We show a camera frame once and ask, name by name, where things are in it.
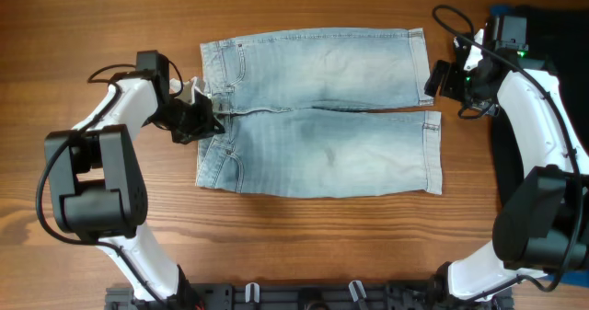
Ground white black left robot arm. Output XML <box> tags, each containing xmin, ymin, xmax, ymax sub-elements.
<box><xmin>35</xmin><ymin>51</ymin><xmax>225</xmax><ymax>309</ymax></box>

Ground black folded garment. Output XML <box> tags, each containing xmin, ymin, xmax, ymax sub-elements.
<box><xmin>485</xmin><ymin>6</ymin><xmax>588</xmax><ymax>203</ymax></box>

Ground blue cloth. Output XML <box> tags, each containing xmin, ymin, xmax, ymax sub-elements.
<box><xmin>488</xmin><ymin>3</ymin><xmax>589</xmax><ymax>289</ymax></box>

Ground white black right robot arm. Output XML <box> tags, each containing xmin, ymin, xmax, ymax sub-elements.
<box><xmin>422</xmin><ymin>6</ymin><xmax>588</xmax><ymax>309</ymax></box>

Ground light blue denim shorts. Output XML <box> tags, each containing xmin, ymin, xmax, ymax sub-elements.
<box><xmin>196</xmin><ymin>28</ymin><xmax>443</xmax><ymax>198</ymax></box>

